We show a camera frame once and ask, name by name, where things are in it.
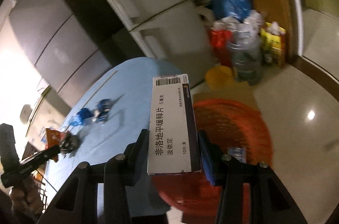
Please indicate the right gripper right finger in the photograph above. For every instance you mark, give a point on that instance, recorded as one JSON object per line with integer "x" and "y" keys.
{"x": 211, "y": 157}

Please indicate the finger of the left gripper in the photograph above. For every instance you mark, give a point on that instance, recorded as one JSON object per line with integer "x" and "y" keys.
{"x": 45, "y": 155}

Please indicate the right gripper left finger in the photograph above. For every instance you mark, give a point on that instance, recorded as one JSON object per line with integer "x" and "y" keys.
{"x": 136, "y": 154}

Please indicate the orange red medicine box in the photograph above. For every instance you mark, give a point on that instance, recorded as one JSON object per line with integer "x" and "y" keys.
{"x": 54, "y": 138}

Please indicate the black plastic bag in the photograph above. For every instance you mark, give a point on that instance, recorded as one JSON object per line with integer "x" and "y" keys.
{"x": 69, "y": 143}

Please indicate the white purple medicine box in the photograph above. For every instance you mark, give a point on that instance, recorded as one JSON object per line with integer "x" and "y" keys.
{"x": 173, "y": 141}

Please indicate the blue plastic bag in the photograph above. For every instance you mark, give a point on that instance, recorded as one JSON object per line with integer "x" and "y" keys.
{"x": 83, "y": 117}

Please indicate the blue white wrapper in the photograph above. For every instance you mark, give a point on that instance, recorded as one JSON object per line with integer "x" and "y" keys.
{"x": 101, "y": 111}

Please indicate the person left hand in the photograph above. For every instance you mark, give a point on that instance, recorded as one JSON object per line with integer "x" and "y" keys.
{"x": 26, "y": 197}

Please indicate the red plastic basket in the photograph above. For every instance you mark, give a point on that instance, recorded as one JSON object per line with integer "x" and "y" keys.
{"x": 228, "y": 124}

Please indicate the blue tablecloth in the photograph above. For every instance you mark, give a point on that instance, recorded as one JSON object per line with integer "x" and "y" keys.
{"x": 129, "y": 87}

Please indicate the yellow plastic basin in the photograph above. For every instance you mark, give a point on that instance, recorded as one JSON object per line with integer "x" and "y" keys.
{"x": 219, "y": 77}

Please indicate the grey multi-door fridge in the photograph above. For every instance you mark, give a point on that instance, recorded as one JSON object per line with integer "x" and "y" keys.
{"x": 61, "y": 39}

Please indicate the clear plastic jar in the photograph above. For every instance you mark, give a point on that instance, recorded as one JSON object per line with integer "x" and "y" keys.
{"x": 246, "y": 59}

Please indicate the red gift bag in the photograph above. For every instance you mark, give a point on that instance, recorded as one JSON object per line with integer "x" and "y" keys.
{"x": 218, "y": 41}

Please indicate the yellow paper bag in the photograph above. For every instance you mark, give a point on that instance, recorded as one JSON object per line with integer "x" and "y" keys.
{"x": 274, "y": 44}

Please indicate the large blue bag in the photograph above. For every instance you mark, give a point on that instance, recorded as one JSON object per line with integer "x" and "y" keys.
{"x": 239, "y": 9}

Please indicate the silver two-door fridge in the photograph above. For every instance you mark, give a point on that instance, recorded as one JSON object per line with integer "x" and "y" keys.
{"x": 170, "y": 30}

